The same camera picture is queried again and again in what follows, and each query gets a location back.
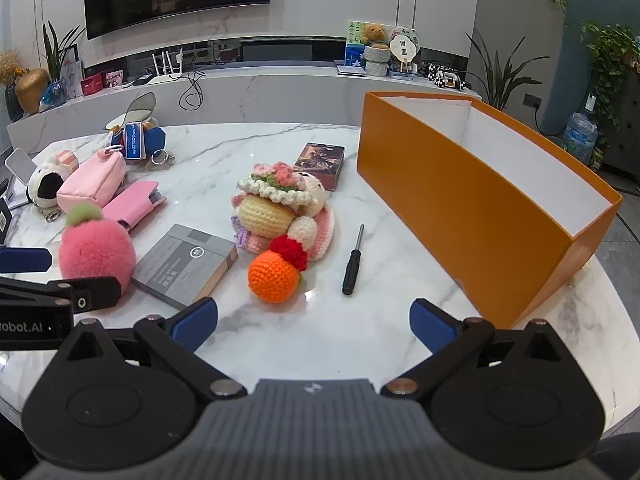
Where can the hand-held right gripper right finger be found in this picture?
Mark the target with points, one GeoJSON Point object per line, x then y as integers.
{"type": "Point", "coordinates": [430, 322]}

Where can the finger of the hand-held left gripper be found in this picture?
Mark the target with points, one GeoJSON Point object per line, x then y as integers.
{"type": "Point", "coordinates": [95, 292]}
{"type": "Point", "coordinates": [25, 260]}

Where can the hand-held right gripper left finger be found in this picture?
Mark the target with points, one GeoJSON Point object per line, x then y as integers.
{"type": "Point", "coordinates": [195, 321]}

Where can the pink fluffy plush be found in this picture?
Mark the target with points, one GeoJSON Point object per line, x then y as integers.
{"type": "Point", "coordinates": [95, 255]}

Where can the white plush with striped hat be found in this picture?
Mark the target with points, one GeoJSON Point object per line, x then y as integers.
{"type": "Point", "coordinates": [42, 180]}

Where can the pink zip pouch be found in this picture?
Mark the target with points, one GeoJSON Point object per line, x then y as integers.
{"type": "Point", "coordinates": [90, 185]}

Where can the crochet bunny doll with flowers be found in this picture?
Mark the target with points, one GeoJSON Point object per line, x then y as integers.
{"type": "Point", "coordinates": [265, 215]}

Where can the orange cardboard box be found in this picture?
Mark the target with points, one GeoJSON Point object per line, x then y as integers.
{"type": "Point", "coordinates": [450, 185]}

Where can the illustrated card box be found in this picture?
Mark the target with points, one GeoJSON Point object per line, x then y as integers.
{"type": "Point", "coordinates": [320, 162]}

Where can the grey book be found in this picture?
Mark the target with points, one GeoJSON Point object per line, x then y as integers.
{"type": "Point", "coordinates": [180, 265]}

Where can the orange crochet fruit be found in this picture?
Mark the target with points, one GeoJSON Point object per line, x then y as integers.
{"type": "Point", "coordinates": [272, 275]}

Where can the black screwdriver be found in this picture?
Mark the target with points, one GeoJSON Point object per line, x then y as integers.
{"type": "Point", "coordinates": [351, 270]}

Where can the white phone stand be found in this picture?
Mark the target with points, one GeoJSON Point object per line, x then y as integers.
{"type": "Point", "coordinates": [20, 165]}

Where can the pink case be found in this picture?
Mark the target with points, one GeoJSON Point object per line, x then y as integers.
{"type": "Point", "coordinates": [135, 205]}

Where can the blue glass vase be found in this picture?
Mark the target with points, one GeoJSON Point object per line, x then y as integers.
{"type": "Point", "coordinates": [54, 96]}

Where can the gold vase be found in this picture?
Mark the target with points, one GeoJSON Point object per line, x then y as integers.
{"type": "Point", "coordinates": [31, 90]}

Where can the red card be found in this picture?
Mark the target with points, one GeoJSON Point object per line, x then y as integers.
{"type": "Point", "coordinates": [91, 85]}

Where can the grey rolling stool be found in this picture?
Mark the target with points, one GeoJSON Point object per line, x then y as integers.
{"type": "Point", "coordinates": [140, 107]}

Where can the dried flower bunch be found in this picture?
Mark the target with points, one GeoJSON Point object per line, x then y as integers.
{"type": "Point", "coordinates": [10, 67]}

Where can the pink picture card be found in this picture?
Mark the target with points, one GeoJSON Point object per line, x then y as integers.
{"type": "Point", "coordinates": [114, 78]}

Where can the potted grass plant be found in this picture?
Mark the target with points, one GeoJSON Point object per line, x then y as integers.
{"type": "Point", "coordinates": [57, 50]}

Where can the white router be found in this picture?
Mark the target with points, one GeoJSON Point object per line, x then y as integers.
{"type": "Point", "coordinates": [167, 65]}

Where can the large water bottle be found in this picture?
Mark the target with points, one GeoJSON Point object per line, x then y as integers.
{"type": "Point", "coordinates": [580, 135]}

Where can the white marble tv console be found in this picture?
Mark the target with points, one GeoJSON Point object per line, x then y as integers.
{"type": "Point", "coordinates": [280, 95]}

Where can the checkered toy car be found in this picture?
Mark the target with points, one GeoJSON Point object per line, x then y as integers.
{"type": "Point", "coordinates": [442, 76]}

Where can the potted long-leaf plant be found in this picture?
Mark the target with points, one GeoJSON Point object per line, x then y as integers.
{"type": "Point", "coordinates": [500, 80]}

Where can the dark grey cabinet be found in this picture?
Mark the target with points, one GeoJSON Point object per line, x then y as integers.
{"type": "Point", "coordinates": [625, 145]}

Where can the grey laptop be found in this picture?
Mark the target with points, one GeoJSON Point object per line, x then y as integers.
{"type": "Point", "coordinates": [351, 70]}

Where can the round white paper fan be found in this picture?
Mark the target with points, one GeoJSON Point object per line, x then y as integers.
{"type": "Point", "coordinates": [404, 50]}

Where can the round green-print paper fan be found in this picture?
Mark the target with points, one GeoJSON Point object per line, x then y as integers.
{"type": "Point", "coordinates": [404, 31]}

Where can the brown teddy bear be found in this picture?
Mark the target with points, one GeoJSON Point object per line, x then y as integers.
{"type": "Point", "coordinates": [375, 35]}

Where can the green picture card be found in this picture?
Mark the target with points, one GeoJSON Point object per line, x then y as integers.
{"type": "Point", "coordinates": [355, 30]}

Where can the climbing ivy plant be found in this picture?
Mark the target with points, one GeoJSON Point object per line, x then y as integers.
{"type": "Point", "coordinates": [607, 55]}

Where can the picture frame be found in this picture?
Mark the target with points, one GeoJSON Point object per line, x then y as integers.
{"type": "Point", "coordinates": [72, 72]}

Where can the wall socket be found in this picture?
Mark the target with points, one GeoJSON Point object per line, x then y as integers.
{"type": "Point", "coordinates": [531, 101]}

